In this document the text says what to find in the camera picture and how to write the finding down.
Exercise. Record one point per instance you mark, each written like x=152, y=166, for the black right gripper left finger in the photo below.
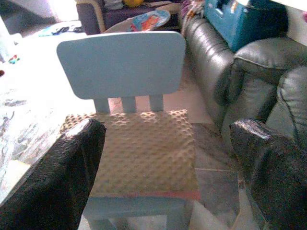
x=52, y=182

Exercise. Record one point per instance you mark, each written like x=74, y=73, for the dark purple armchair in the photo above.
x=88, y=16

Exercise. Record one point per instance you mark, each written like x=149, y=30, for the blue box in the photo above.
x=223, y=21

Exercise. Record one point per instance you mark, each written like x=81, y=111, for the white table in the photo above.
x=36, y=72

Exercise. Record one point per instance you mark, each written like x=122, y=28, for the large white box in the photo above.
x=299, y=24

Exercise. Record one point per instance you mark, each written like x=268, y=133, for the yellow toy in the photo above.
x=132, y=3

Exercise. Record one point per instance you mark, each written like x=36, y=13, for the grey green leather sofa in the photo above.
x=251, y=79

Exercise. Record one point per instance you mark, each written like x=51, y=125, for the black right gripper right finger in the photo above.
x=275, y=179

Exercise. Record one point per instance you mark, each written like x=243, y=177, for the light blue child chair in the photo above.
x=120, y=64

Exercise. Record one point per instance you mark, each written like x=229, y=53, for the small green red toy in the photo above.
x=14, y=59

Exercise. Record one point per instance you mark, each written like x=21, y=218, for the beige dotted pillow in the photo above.
x=144, y=155

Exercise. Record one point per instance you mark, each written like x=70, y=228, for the colourful round plate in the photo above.
x=148, y=20

